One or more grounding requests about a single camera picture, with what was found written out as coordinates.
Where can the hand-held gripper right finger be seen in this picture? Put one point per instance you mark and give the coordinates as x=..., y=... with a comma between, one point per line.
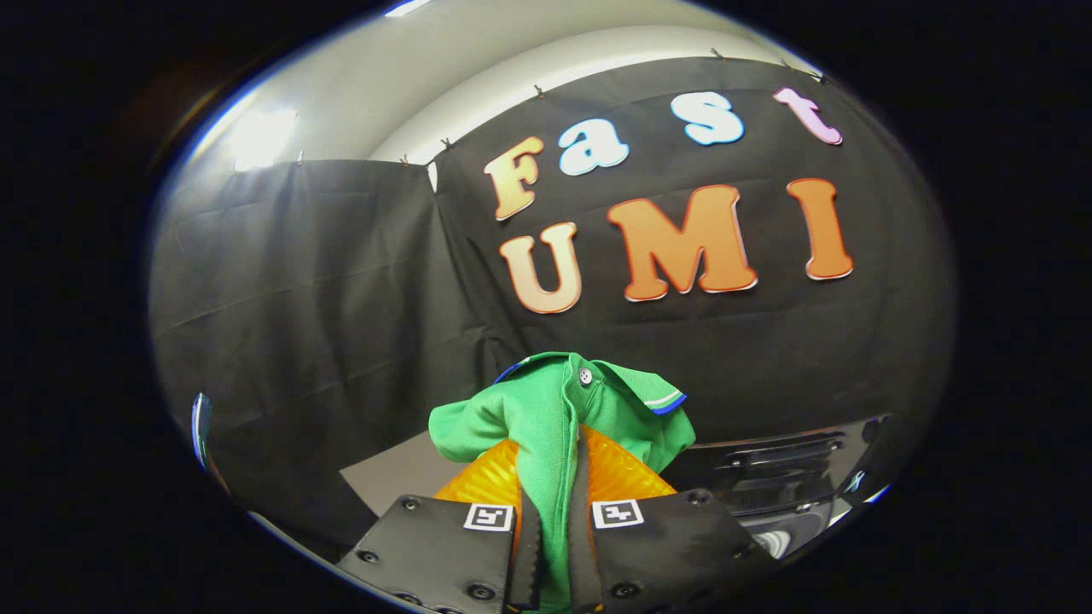
x=582, y=554

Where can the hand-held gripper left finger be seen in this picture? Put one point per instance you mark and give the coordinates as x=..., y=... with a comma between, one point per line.
x=526, y=563

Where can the green polo shirt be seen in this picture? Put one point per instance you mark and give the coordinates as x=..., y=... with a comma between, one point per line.
x=546, y=409

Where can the light blue clip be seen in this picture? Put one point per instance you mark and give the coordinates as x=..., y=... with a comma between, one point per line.
x=856, y=483

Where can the smartphone with lit screen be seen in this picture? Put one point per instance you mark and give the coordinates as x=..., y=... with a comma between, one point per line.
x=201, y=431

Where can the ceiling light panel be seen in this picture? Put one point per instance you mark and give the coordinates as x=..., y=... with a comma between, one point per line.
x=408, y=7
x=263, y=136

